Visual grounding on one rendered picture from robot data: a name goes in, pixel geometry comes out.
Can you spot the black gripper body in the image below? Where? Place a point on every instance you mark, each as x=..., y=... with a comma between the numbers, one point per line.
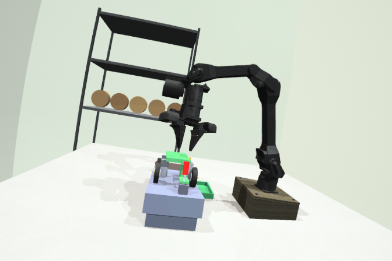
x=190, y=116

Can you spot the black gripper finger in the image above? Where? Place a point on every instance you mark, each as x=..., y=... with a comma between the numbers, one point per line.
x=179, y=133
x=195, y=137

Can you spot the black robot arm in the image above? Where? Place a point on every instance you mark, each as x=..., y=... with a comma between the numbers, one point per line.
x=268, y=88

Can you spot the red-headed metal pin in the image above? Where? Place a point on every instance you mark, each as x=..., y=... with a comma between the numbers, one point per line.
x=185, y=169

